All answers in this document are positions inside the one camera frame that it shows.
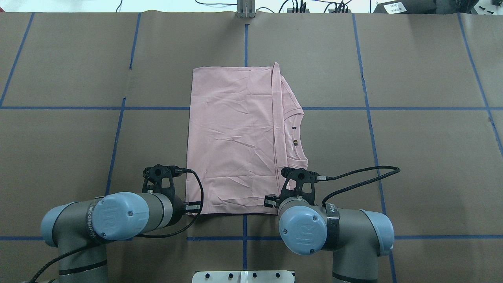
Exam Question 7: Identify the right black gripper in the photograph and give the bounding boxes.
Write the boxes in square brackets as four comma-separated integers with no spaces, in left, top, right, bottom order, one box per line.
[264,195,290,213]

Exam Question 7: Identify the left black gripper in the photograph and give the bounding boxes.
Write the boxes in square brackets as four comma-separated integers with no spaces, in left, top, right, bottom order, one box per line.
[169,195,202,227]

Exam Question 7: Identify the pink t-shirt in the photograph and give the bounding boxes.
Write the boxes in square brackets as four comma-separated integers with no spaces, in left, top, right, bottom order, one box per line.
[187,62,308,215]

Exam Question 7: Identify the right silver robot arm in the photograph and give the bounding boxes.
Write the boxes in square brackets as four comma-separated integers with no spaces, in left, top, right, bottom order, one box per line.
[264,195,395,283]

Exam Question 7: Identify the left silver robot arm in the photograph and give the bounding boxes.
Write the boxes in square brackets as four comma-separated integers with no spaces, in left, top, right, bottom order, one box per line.
[30,192,203,283]

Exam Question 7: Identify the brown paper table cover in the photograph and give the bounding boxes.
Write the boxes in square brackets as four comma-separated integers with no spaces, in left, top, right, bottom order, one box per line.
[1,11,502,283]

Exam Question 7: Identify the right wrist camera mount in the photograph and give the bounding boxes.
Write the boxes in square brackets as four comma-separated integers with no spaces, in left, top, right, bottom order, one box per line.
[279,167,328,205]

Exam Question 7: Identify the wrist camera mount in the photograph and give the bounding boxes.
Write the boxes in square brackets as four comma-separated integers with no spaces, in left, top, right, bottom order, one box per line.
[279,167,328,205]
[141,164,187,196]

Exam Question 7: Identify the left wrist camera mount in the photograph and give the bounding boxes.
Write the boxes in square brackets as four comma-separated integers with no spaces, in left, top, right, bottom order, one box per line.
[141,164,187,196]

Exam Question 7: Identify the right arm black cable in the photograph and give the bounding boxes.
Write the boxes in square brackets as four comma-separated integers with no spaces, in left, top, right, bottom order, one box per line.
[316,166,401,207]

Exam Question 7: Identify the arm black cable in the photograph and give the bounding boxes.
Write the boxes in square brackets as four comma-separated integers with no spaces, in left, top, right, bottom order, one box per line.
[29,168,204,283]
[316,166,401,207]

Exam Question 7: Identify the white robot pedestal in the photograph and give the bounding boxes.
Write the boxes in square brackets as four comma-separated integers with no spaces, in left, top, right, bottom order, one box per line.
[192,270,296,283]

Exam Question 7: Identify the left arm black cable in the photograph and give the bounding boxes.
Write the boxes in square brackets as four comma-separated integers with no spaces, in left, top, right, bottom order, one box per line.
[29,168,204,283]

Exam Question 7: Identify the aluminium frame post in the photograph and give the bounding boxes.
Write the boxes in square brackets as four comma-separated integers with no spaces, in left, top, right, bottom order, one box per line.
[236,0,256,18]

